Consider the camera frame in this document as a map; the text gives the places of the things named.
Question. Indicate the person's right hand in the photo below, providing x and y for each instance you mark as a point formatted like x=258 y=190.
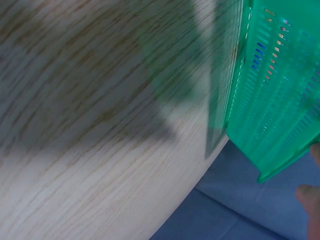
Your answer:
x=312 y=207

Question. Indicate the person's right fingers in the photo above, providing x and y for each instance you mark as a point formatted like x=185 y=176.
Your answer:
x=312 y=200

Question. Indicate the green slotted plastic basket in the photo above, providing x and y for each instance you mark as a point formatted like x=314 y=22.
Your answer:
x=275 y=100

